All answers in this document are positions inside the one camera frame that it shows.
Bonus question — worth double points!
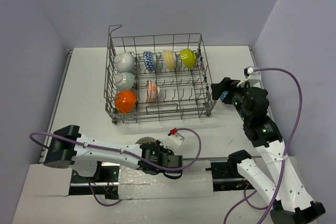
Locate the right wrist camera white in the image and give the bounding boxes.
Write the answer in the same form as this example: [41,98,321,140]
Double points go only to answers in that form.
[237,66,261,88]

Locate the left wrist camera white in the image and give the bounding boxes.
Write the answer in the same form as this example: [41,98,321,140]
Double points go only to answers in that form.
[160,128,185,152]

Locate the plain white bowl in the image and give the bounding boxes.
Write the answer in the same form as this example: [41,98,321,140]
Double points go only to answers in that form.
[114,52,135,73]

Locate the grey wire dish rack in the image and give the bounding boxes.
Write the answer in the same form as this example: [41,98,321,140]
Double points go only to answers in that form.
[104,25,216,124]

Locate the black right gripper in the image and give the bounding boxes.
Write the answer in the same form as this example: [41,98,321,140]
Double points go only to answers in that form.
[211,76,255,122]

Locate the blue zigzag patterned bowl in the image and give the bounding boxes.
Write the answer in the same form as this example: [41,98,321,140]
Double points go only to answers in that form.
[143,51,157,72]

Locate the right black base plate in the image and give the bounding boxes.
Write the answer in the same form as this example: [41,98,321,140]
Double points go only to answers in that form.
[205,162,249,192]

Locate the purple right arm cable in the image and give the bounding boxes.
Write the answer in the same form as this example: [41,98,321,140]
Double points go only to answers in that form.
[223,67,302,224]

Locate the white taped cover panel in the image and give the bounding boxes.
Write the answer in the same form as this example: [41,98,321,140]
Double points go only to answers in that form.
[118,161,214,199]

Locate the white bowl yellow flower pattern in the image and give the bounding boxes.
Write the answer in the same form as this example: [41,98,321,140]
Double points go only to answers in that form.
[163,50,176,71]

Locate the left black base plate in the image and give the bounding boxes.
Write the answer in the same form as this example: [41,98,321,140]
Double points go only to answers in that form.
[69,163,120,200]

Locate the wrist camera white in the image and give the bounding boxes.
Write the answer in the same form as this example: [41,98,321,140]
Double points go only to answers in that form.
[237,66,261,88]
[160,128,185,152]

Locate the blue triangle patterned bowl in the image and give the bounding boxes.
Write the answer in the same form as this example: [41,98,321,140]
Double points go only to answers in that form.
[219,91,228,102]

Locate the grey brown patterned bowl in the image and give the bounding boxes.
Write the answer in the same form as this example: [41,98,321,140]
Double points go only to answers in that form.
[136,136,157,145]

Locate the teal patterned bowl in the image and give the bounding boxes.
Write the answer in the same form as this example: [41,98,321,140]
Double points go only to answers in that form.
[115,72,135,91]

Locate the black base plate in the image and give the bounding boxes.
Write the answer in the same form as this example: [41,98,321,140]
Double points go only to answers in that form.
[205,162,249,192]
[69,163,120,200]

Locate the orange geometric patterned bowl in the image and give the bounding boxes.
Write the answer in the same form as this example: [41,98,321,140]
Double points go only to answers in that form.
[114,90,137,113]

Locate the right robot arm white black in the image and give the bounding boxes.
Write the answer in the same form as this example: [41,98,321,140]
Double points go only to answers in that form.
[211,77,325,223]

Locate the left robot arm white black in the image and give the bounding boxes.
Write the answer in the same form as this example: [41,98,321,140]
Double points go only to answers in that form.
[44,125,183,182]

